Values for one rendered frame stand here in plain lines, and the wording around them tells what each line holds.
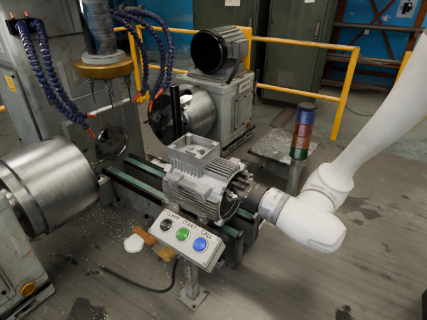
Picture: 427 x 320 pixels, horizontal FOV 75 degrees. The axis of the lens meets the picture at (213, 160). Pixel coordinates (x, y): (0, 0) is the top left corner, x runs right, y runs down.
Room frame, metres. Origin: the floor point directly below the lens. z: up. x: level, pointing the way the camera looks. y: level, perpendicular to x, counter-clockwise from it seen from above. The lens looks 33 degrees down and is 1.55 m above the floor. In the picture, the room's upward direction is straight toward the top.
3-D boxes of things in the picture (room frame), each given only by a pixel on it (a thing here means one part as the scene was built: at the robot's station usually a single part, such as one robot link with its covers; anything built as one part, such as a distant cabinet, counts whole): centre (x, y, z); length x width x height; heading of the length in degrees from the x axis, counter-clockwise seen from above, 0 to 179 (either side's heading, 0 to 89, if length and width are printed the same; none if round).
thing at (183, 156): (0.71, 0.06, 1.11); 0.12 x 0.11 x 0.07; 56
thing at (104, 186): (0.85, 0.44, 0.86); 0.07 x 0.06 x 0.12; 145
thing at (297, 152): (0.84, -0.30, 1.05); 0.06 x 0.06 x 0.04
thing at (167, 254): (0.64, 0.20, 0.80); 0.21 x 0.05 x 0.01; 51
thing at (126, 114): (0.99, 0.44, 0.97); 0.30 x 0.11 x 0.34; 145
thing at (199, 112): (1.17, 0.12, 1.04); 0.41 x 0.25 x 0.25; 145
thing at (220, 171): (0.69, 0.02, 1.02); 0.20 x 0.19 x 0.19; 56
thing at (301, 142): (0.84, -0.30, 1.10); 0.06 x 0.06 x 0.04
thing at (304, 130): (0.84, -0.30, 1.14); 0.06 x 0.06 x 0.04
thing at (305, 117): (0.84, -0.30, 1.19); 0.06 x 0.06 x 0.04
